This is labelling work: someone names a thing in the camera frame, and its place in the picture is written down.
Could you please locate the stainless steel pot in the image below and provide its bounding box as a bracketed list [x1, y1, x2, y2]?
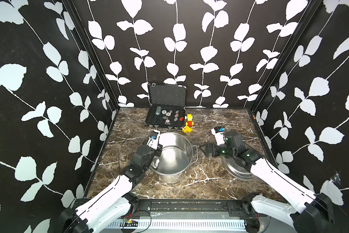
[150, 133, 198, 184]

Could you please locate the steel pot lid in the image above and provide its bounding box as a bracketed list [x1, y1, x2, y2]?
[222, 157, 257, 181]

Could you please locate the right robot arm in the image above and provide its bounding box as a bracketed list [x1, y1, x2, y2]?
[199, 128, 341, 233]

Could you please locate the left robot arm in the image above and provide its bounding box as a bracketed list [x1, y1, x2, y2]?
[54, 144, 162, 233]

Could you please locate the yellow number six block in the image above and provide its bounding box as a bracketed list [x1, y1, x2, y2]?
[182, 126, 193, 134]

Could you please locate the yellow red toy car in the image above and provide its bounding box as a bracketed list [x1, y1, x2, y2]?
[185, 114, 194, 127]

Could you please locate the black poker chip case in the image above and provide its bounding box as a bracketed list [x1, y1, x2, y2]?
[145, 83, 187, 129]

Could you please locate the white perforated strip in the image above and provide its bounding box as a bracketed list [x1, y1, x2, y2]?
[106, 219, 246, 231]

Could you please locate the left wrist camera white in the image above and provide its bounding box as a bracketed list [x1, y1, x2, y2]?
[147, 130, 161, 150]

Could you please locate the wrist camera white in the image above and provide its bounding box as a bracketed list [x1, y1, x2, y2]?
[147, 130, 161, 150]
[211, 126, 225, 146]

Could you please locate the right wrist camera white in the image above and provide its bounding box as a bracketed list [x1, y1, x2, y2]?
[211, 126, 225, 146]

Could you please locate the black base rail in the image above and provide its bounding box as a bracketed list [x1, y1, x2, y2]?
[133, 199, 267, 219]

